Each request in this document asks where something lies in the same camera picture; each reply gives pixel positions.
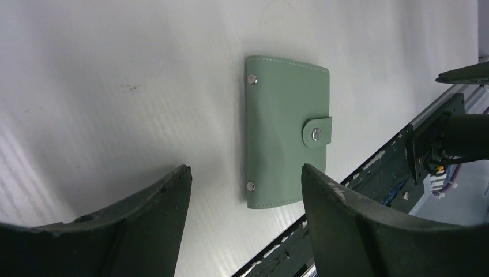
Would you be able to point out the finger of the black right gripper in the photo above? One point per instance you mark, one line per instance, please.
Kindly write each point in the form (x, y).
(475, 74)

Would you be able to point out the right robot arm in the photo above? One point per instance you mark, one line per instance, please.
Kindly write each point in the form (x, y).
(466, 135)

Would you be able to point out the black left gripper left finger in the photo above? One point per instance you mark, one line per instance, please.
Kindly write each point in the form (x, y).
(137, 236)

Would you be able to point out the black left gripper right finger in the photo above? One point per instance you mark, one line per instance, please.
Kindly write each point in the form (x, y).
(353, 235)

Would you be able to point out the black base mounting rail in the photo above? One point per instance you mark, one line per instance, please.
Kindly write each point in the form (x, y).
(408, 168)

